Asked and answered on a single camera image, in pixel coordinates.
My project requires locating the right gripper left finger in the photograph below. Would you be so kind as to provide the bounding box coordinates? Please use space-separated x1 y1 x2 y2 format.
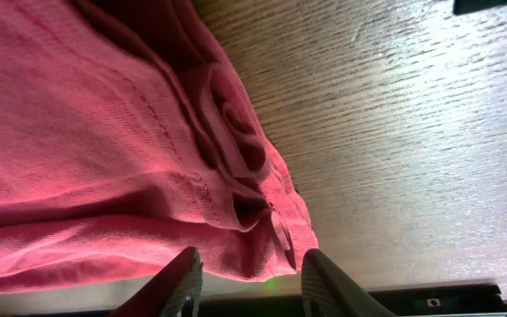
107 247 202 317

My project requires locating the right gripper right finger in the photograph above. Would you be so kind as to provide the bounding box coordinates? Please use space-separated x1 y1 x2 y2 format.
301 248 396 317

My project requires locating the red orange printed t-shirt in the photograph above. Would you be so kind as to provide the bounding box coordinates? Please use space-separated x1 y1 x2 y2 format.
0 0 318 294

